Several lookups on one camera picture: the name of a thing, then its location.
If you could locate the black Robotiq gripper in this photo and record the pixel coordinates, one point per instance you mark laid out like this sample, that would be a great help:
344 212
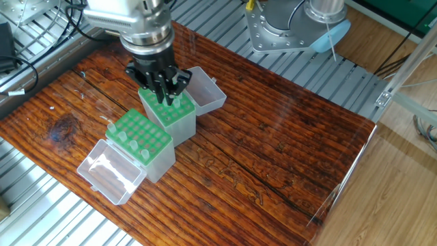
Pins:
151 58

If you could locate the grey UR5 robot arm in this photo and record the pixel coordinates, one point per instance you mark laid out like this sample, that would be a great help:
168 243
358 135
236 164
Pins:
123 14

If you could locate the green rack clear tip box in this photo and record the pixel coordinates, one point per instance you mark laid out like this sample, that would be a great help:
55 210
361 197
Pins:
147 147
181 130

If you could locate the small yellow tag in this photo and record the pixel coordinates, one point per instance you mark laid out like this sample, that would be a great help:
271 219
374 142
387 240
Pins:
250 4

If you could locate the glossy wooden table board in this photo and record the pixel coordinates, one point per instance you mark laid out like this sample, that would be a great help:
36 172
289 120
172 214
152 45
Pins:
273 137

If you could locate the perforated silver metal plate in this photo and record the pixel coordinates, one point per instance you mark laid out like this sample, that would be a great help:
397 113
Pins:
27 10

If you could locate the small black device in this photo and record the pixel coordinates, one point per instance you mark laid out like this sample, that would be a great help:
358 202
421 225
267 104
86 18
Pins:
4 41

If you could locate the silver robot mount plate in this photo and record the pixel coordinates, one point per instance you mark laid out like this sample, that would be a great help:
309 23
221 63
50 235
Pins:
280 34

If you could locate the aluminium frame post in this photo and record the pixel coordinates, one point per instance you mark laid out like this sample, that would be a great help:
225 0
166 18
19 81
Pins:
410 82

